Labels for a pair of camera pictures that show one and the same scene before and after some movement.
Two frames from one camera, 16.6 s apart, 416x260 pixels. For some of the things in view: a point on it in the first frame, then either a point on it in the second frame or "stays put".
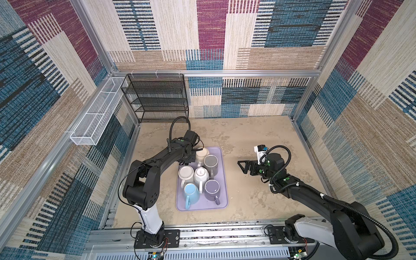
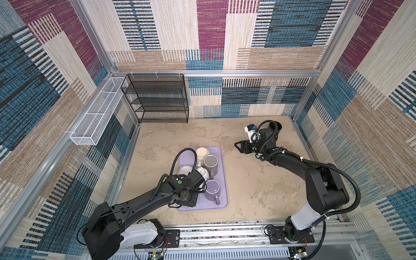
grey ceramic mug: [210, 162] stays put
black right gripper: [253, 163] to [244, 145]
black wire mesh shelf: [156, 98] stays put
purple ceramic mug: [212, 191] stays put
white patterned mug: [201, 177] stays put
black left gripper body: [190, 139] to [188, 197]
